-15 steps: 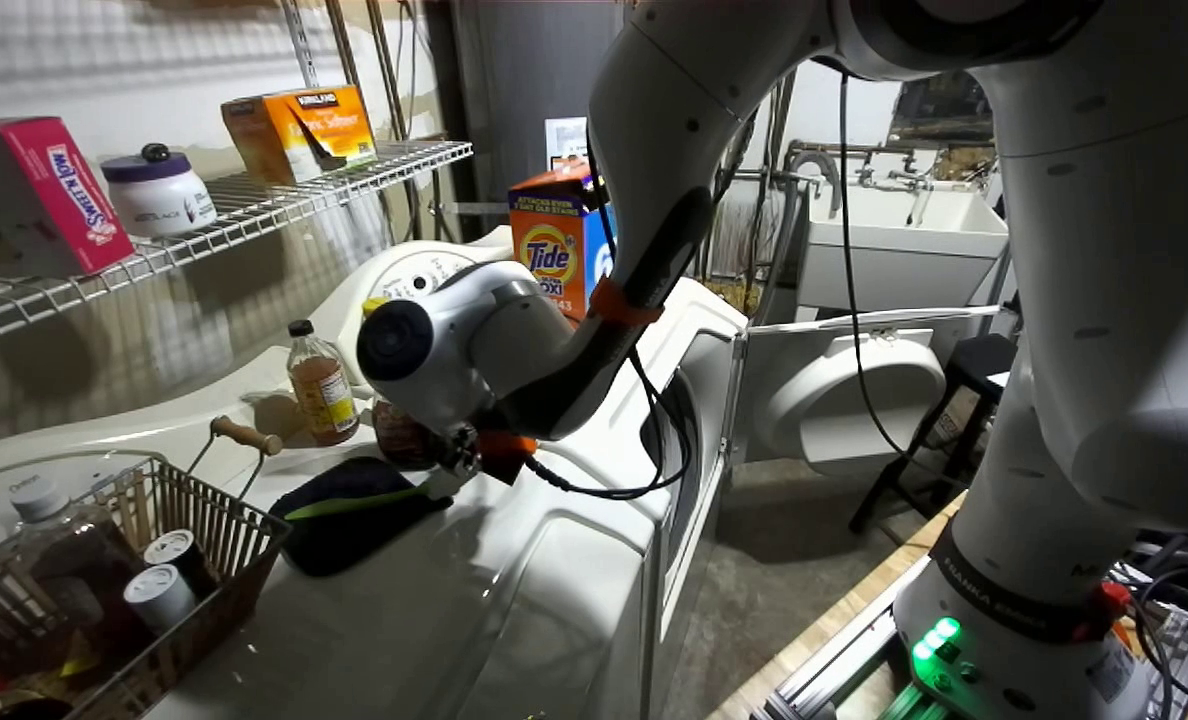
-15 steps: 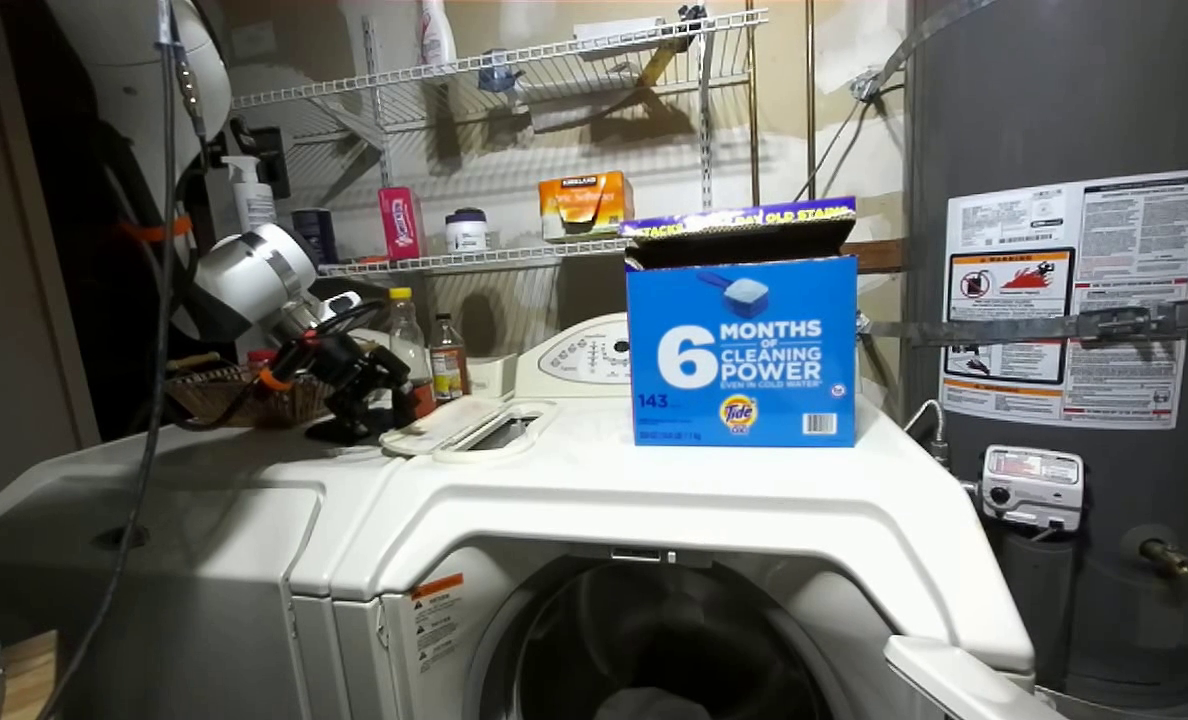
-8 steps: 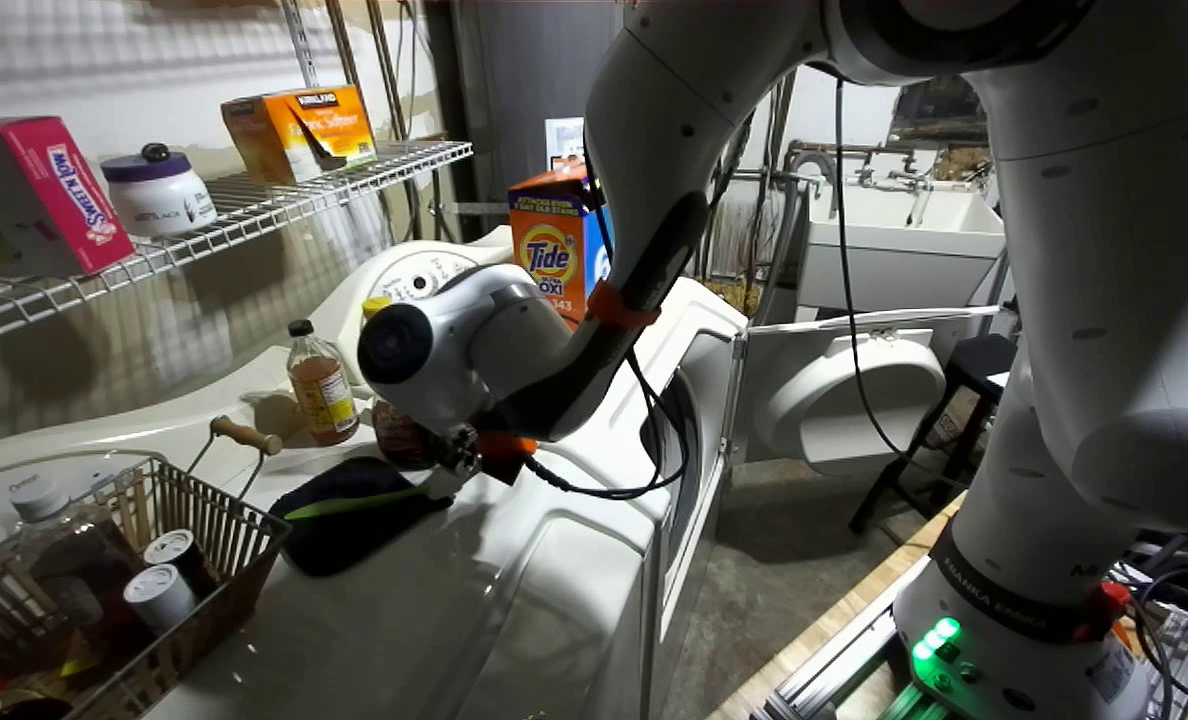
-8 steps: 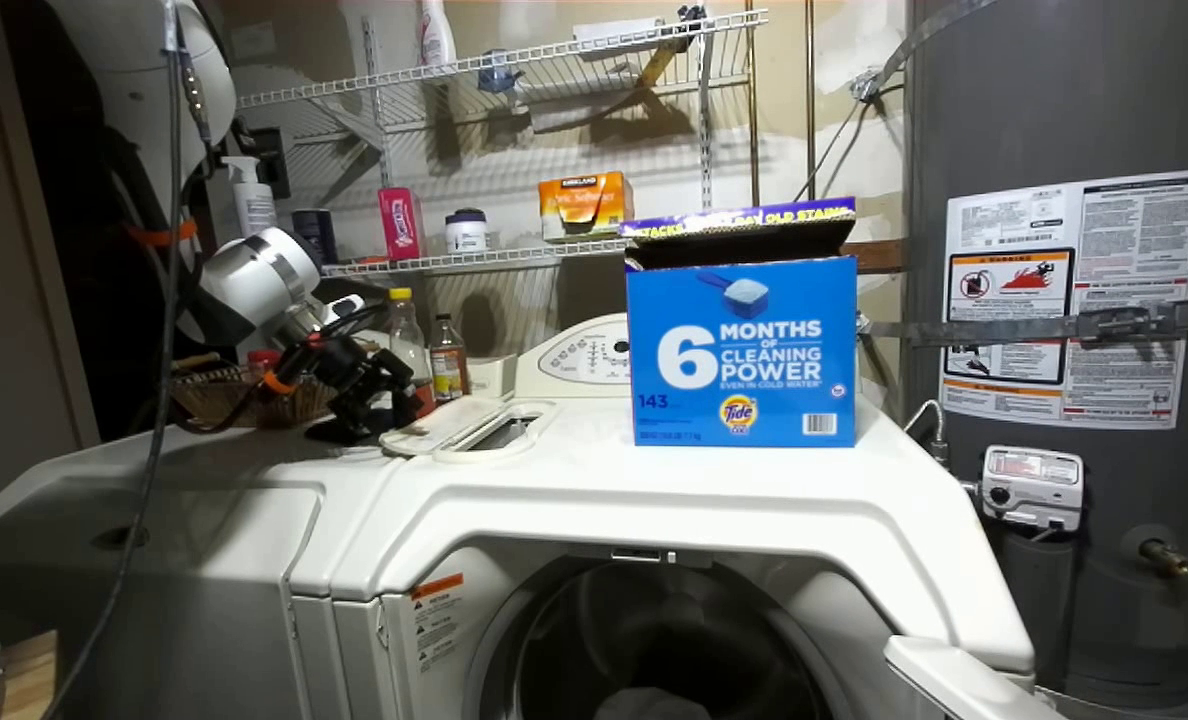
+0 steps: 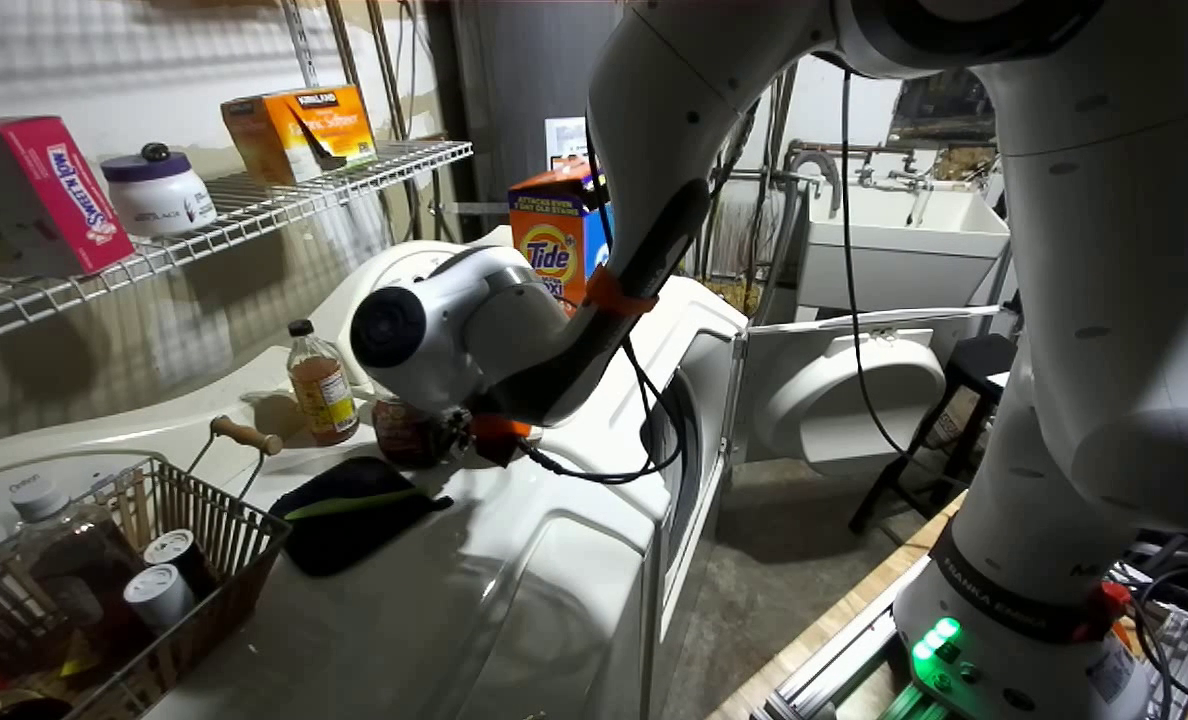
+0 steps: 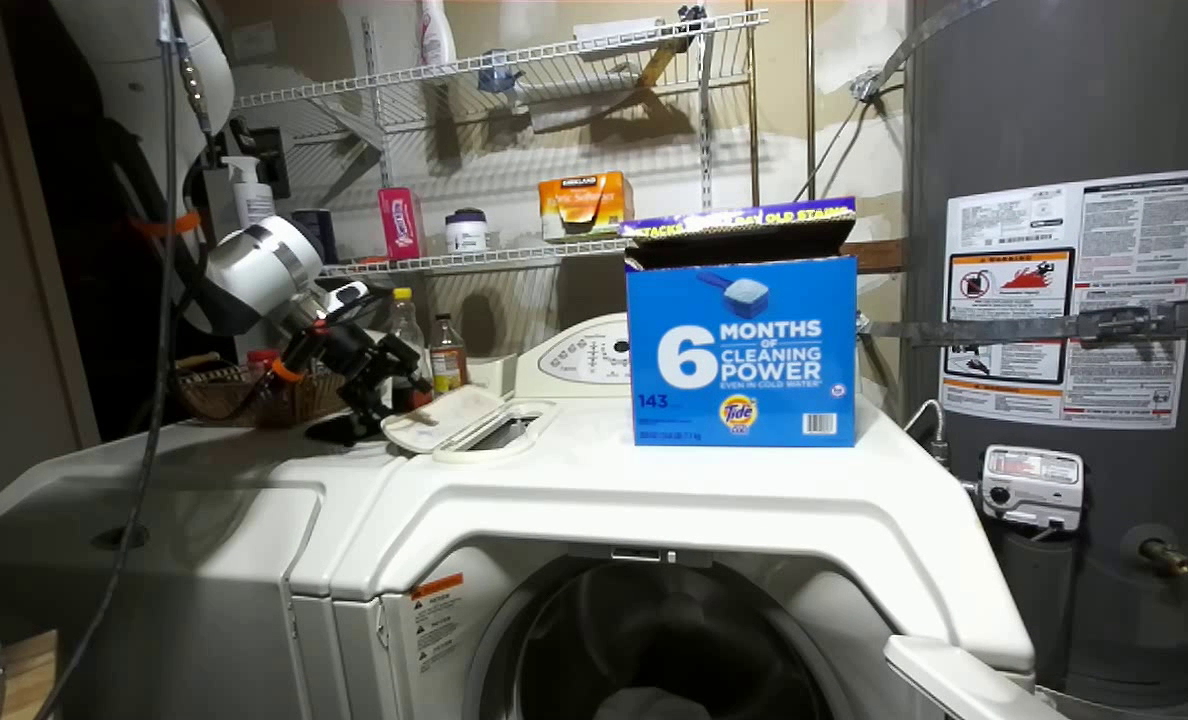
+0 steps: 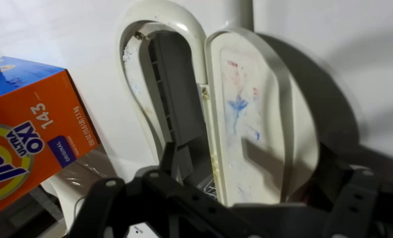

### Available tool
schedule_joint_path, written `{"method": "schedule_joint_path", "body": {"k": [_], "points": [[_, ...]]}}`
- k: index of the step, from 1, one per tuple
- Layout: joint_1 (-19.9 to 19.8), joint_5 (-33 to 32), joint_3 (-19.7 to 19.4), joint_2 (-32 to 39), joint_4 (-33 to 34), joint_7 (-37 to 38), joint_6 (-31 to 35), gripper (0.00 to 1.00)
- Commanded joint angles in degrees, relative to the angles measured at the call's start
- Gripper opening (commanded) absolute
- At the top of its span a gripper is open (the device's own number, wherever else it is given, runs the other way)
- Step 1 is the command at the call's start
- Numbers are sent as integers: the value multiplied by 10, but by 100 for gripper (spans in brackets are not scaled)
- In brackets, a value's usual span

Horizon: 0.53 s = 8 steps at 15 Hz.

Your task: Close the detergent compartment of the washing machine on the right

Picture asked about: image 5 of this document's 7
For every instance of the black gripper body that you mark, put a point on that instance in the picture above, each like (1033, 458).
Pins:
(417, 434)

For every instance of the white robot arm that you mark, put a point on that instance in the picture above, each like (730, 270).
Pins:
(1127, 264)

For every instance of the white front-load washing machine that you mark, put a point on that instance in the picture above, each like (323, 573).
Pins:
(576, 533)

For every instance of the Tide detergent cardboard box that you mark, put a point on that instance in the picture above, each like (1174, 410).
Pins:
(553, 240)

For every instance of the white dryer machine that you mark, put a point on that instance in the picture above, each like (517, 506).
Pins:
(113, 443)

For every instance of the black cloth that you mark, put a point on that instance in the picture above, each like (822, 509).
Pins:
(354, 512)

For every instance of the amber liquid bottle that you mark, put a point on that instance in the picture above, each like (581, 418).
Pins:
(323, 392)

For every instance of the white capped spray can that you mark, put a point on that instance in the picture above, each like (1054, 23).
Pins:
(182, 555)
(158, 599)

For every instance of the orange cardboard box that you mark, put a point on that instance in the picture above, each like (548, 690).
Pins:
(301, 128)

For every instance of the white jar with dark lid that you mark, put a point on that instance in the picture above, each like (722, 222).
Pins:
(160, 197)

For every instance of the grey water heater tank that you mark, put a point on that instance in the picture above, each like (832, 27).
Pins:
(527, 65)

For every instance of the pink cardboard box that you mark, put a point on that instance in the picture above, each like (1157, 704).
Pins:
(56, 187)

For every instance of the white utility sink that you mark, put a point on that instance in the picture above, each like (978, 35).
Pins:
(915, 244)

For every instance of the black stool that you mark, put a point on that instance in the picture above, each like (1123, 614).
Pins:
(973, 367)

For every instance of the green plastic clamp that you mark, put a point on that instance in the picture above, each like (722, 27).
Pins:
(939, 664)

